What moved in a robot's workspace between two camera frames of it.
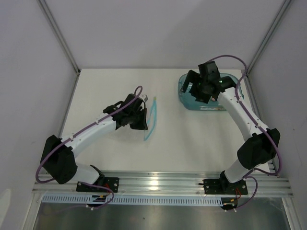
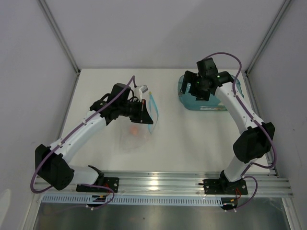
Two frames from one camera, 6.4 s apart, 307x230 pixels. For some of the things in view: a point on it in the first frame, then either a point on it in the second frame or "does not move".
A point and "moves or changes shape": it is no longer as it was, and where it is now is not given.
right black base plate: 221,186 does not move
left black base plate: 112,183 does not move
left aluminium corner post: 50,15 does not move
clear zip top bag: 151,122 moves or changes shape
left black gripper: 142,125 to 142,115
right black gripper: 200,97 does not move
